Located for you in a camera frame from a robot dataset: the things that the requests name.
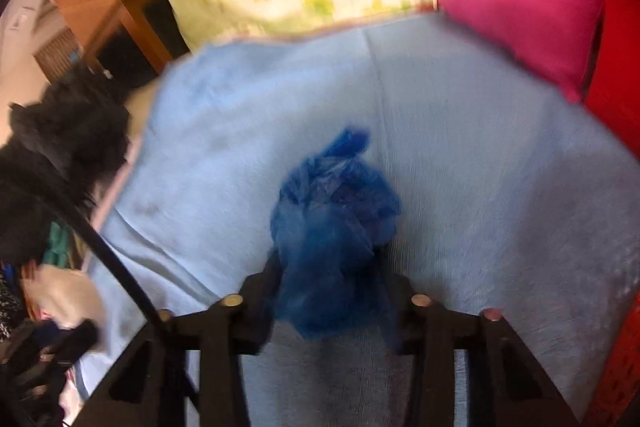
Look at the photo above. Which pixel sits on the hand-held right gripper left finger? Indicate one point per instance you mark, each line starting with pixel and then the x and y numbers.
pixel 255 307

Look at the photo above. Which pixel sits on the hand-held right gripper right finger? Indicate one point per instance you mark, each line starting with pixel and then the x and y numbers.
pixel 415 327

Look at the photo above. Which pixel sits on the blue plastic bag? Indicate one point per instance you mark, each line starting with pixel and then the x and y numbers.
pixel 325 232

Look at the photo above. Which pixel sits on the red mesh plastic basket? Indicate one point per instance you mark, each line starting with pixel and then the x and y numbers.
pixel 622 372

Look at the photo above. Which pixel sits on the black white-dotted cloth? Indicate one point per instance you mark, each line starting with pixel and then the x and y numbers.
pixel 7 307

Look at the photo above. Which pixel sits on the teal cloth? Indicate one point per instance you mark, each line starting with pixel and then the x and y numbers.
pixel 60 244

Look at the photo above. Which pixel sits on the light blue cloth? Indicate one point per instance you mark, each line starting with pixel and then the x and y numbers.
pixel 500 182

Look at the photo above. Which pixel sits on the black fluffy garment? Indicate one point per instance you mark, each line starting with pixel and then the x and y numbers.
pixel 60 142

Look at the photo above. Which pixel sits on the wooden lattice door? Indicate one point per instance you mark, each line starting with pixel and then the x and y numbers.
pixel 57 54

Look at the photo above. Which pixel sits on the red shopping bag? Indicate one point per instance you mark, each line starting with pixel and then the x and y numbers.
pixel 620 72

